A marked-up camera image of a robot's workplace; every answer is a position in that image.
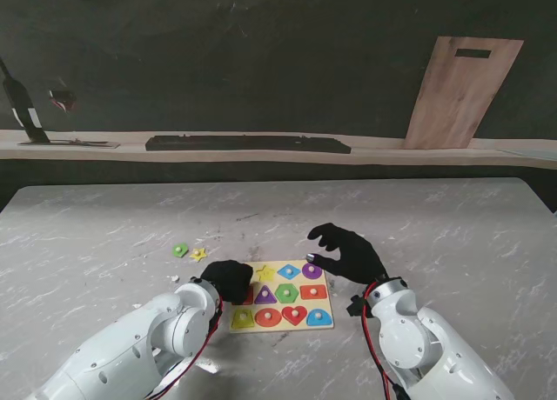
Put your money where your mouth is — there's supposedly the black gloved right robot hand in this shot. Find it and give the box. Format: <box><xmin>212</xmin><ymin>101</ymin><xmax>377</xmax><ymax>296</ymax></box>
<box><xmin>306</xmin><ymin>223</ymin><xmax>389</xmax><ymax>287</ymax></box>

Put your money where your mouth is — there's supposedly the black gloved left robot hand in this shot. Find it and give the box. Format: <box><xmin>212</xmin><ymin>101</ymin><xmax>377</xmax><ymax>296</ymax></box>
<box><xmin>199</xmin><ymin>260</ymin><xmax>255</xmax><ymax>306</ymax></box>

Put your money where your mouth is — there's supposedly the red square puzzle piece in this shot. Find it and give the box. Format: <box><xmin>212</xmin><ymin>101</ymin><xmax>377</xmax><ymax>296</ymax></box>
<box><xmin>232</xmin><ymin>285</ymin><xmax>255</xmax><ymax>306</ymax></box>

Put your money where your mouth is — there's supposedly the purple triangle puzzle piece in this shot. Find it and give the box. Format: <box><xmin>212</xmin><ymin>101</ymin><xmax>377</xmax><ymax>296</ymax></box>
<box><xmin>253</xmin><ymin>285</ymin><xmax>279</xmax><ymax>306</ymax></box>

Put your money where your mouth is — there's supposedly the yellow trapezoid puzzle piece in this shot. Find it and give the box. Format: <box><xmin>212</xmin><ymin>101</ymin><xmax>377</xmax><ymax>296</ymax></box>
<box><xmin>231</xmin><ymin>309</ymin><xmax>257</xmax><ymax>330</ymax></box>

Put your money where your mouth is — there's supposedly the orange rectangle puzzle piece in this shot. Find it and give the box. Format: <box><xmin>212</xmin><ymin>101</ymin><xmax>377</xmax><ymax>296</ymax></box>
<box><xmin>299</xmin><ymin>284</ymin><xmax>328</xmax><ymax>302</ymax></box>

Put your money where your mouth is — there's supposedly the orange oval puzzle piece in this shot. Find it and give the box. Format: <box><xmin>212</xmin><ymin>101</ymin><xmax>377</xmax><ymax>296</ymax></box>
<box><xmin>254</xmin><ymin>307</ymin><xmax>283</xmax><ymax>330</ymax></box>

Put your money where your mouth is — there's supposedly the green hexagon puzzle piece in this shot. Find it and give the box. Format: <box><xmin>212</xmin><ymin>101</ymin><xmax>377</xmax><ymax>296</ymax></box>
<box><xmin>274</xmin><ymin>283</ymin><xmax>300</xmax><ymax>304</ymax></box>

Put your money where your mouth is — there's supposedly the blue diamond puzzle piece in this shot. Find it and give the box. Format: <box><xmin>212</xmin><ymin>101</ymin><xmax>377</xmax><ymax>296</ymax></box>
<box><xmin>277</xmin><ymin>263</ymin><xmax>304</xmax><ymax>282</ymax></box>

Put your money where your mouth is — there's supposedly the blue semicircle puzzle piece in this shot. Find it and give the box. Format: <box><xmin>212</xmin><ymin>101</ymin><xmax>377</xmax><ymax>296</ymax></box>
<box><xmin>305</xmin><ymin>308</ymin><xmax>334</xmax><ymax>328</ymax></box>

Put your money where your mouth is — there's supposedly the red heart puzzle piece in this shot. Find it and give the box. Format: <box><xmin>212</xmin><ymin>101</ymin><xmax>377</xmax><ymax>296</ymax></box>
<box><xmin>280</xmin><ymin>305</ymin><xmax>308</xmax><ymax>327</ymax></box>

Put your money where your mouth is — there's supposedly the yellow wooden puzzle board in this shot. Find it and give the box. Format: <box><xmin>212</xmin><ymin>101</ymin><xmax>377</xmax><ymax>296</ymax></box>
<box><xmin>229</xmin><ymin>260</ymin><xmax>336</xmax><ymax>335</ymax></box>

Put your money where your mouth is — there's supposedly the flat wooden coaster board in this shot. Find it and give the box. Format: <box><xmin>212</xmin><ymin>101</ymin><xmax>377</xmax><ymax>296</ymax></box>
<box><xmin>17</xmin><ymin>139</ymin><xmax>121</xmax><ymax>150</ymax></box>

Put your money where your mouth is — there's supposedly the wooden cutting board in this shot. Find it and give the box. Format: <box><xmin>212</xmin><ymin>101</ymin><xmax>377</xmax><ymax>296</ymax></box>
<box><xmin>400</xmin><ymin>36</ymin><xmax>525</xmax><ymax>151</ymax></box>

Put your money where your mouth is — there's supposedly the light wooden shelf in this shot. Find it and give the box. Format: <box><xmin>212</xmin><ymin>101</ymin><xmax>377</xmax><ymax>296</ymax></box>
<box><xmin>0</xmin><ymin>129</ymin><xmax>557</xmax><ymax>171</ymax></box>

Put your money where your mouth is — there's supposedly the black long tray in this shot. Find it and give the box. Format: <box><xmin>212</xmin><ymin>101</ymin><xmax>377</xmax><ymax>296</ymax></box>
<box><xmin>144</xmin><ymin>133</ymin><xmax>352</xmax><ymax>155</ymax></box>

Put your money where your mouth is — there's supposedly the red wine glass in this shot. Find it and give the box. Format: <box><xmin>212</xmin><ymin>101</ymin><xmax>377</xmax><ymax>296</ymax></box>
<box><xmin>46</xmin><ymin>88</ymin><xmax>80</xmax><ymax>114</ymax></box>

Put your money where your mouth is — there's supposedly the dark wine bottle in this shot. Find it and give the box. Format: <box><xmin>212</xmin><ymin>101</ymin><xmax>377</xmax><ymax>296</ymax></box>
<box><xmin>0</xmin><ymin>56</ymin><xmax>51</xmax><ymax>145</ymax></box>

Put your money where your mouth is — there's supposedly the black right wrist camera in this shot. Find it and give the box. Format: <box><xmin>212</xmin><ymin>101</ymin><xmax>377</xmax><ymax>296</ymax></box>
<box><xmin>346</xmin><ymin>294</ymin><xmax>369</xmax><ymax>319</ymax></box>

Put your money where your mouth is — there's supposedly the red left arm cable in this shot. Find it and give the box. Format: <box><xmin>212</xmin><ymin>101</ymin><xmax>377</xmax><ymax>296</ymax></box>
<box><xmin>147</xmin><ymin>295</ymin><xmax>225</xmax><ymax>400</ymax></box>

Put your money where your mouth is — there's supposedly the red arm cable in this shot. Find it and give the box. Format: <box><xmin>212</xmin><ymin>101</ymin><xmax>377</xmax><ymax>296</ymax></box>
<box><xmin>147</xmin><ymin>295</ymin><xmax>225</xmax><ymax>400</ymax></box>
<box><xmin>361</xmin><ymin>283</ymin><xmax>408</xmax><ymax>400</ymax></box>

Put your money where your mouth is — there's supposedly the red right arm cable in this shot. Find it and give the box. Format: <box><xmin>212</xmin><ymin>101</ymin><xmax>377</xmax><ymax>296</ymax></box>
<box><xmin>361</xmin><ymin>283</ymin><xmax>408</xmax><ymax>400</ymax></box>

